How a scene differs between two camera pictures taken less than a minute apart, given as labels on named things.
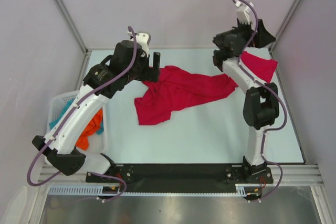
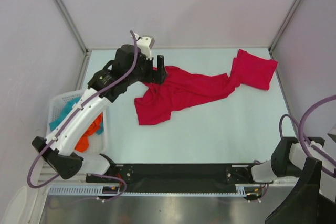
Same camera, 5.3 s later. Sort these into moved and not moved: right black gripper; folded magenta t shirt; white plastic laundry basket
Moved: right black gripper
Not moved: white plastic laundry basket; folded magenta t shirt
